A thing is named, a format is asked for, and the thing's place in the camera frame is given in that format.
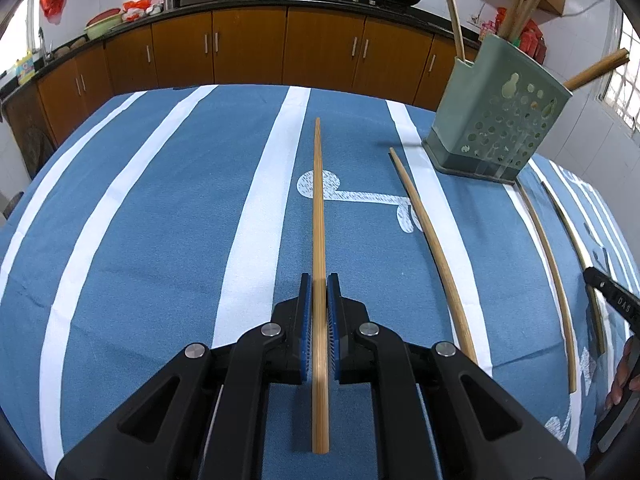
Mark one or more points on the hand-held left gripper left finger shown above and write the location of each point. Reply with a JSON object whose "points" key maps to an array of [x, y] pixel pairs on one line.
{"points": [[305, 330]]}

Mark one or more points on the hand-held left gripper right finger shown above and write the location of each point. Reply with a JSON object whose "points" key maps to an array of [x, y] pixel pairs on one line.
{"points": [[334, 340]]}

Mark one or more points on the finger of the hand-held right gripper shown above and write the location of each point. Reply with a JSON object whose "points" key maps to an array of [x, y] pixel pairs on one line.
{"points": [[615, 300]]}

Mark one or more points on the green perforated utensil holder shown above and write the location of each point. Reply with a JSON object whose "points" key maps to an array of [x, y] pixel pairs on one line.
{"points": [[460, 157]]}

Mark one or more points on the person's right hand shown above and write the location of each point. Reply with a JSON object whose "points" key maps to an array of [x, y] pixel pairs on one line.
{"points": [[627, 370]]}

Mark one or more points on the blue striped tablecloth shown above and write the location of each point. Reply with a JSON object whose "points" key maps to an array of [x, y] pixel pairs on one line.
{"points": [[150, 260]]}

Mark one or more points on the barred window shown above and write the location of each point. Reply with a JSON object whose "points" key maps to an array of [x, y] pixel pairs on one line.
{"points": [[620, 80]]}

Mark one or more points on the red oil jug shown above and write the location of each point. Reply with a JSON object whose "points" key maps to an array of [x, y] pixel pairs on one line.
{"points": [[539, 45]]}

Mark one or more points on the wooden base cabinets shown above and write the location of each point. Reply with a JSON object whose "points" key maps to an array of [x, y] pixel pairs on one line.
{"points": [[250, 45]]}

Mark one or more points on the red bag over condiment bottles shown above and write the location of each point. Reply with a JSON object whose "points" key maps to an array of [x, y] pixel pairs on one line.
{"points": [[501, 15]]}

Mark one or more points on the black kitchen countertop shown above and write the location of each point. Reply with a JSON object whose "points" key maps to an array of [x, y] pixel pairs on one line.
{"points": [[270, 0]]}

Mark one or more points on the crumpled red plastic bag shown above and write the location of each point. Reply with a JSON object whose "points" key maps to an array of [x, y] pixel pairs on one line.
{"points": [[137, 7]]}

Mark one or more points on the green basin with red lid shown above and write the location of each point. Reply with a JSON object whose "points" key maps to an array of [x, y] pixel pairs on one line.
{"points": [[102, 24]]}

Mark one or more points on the yellow detergent bottle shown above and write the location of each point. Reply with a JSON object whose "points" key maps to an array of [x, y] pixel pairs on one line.
{"points": [[26, 70]]}

